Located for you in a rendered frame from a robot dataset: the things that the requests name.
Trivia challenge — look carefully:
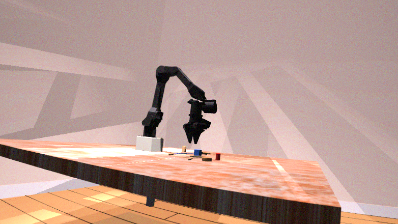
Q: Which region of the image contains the blue block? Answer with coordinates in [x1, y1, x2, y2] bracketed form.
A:
[194, 150, 202, 156]

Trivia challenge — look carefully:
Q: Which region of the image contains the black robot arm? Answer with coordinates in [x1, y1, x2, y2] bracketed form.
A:
[141, 66, 217, 138]

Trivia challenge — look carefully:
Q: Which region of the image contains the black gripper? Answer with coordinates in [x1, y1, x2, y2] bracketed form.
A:
[183, 112, 207, 144]

